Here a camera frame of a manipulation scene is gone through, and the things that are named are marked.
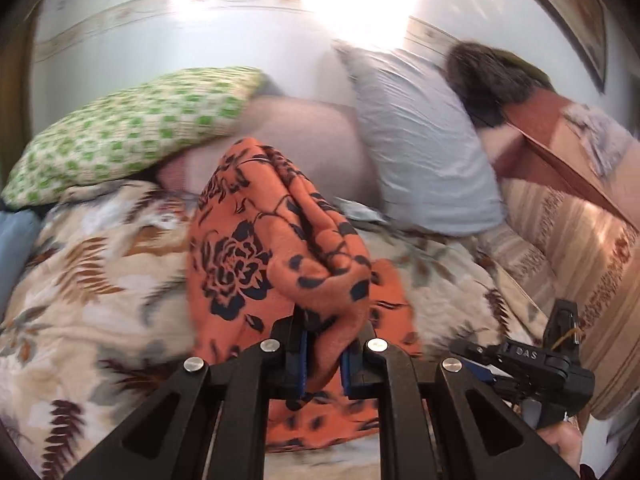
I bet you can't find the pink brown sofa backrest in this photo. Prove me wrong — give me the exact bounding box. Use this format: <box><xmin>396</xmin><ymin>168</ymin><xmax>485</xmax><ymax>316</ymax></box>
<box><xmin>482</xmin><ymin>87</ymin><xmax>640</xmax><ymax>231</ymax></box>

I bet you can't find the framed wall painting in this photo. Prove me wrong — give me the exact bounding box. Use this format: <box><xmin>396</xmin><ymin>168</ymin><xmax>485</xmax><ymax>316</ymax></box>
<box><xmin>505</xmin><ymin>0</ymin><xmax>608</xmax><ymax>93</ymax></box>

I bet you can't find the leaf print blanket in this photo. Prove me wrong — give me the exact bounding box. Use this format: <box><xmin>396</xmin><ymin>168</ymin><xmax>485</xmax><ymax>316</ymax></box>
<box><xmin>0</xmin><ymin>177</ymin><xmax>556</xmax><ymax>480</ymax></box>

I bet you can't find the dark fuzzy cushion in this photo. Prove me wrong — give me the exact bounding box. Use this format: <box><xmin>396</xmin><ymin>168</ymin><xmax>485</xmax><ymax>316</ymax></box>
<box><xmin>445</xmin><ymin>40</ymin><xmax>541</xmax><ymax>128</ymax></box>

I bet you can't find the blue folded cloth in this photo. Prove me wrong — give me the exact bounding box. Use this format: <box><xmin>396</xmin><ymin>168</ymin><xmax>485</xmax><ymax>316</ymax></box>
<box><xmin>0</xmin><ymin>209</ymin><xmax>43</xmax><ymax>311</ymax></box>

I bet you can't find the olive cloth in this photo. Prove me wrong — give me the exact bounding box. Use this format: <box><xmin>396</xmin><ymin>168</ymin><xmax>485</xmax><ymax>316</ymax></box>
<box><xmin>505</xmin><ymin>50</ymin><xmax>552</xmax><ymax>92</ymax></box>

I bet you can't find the grey crumpled cloth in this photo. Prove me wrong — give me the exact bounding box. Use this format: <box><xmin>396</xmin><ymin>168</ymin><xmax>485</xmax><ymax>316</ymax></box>
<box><xmin>565</xmin><ymin>102</ymin><xmax>636</xmax><ymax>178</ymax></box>

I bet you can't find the person's right hand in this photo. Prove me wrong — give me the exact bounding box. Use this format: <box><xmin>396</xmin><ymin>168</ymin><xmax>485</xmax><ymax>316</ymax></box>
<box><xmin>542</xmin><ymin>422</ymin><xmax>584</xmax><ymax>477</ymax></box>

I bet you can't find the grey pillow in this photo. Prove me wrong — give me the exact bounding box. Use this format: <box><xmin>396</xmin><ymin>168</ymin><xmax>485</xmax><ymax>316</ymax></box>
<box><xmin>335</xmin><ymin>42</ymin><xmax>506</xmax><ymax>236</ymax></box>

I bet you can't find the green checked pillow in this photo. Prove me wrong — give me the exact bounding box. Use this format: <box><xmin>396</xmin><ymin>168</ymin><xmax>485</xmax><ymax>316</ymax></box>
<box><xmin>0</xmin><ymin>66</ymin><xmax>271</xmax><ymax>211</ymax></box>

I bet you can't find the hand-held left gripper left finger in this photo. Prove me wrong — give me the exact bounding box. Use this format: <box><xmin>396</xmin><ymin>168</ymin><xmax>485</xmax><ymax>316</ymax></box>
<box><xmin>65</xmin><ymin>310</ymin><xmax>308</xmax><ymax>480</ymax></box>

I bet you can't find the brown striped blanket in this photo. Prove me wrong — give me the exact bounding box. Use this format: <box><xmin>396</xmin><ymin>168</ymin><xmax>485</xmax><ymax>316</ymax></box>
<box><xmin>480</xmin><ymin>177</ymin><xmax>640</xmax><ymax>421</ymax></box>

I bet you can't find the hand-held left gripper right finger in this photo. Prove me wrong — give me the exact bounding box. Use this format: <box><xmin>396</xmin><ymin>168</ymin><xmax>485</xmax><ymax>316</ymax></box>
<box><xmin>340</xmin><ymin>322</ymin><xmax>581</xmax><ymax>480</ymax></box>

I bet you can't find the orange floral blouse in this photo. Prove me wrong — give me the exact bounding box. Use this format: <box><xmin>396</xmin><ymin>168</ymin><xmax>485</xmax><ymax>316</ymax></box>
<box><xmin>187</xmin><ymin>137</ymin><xmax>423</xmax><ymax>453</ymax></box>

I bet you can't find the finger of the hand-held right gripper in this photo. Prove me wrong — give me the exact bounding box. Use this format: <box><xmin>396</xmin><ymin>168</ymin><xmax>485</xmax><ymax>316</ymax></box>
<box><xmin>470</xmin><ymin>363</ymin><xmax>506</xmax><ymax>387</ymax></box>
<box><xmin>449</xmin><ymin>338</ymin><xmax>501</xmax><ymax>363</ymax></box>

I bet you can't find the pink bolster cushion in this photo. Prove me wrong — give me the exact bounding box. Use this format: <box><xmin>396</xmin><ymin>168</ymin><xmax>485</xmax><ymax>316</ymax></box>
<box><xmin>157</xmin><ymin>97</ymin><xmax>386</xmax><ymax>208</ymax></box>

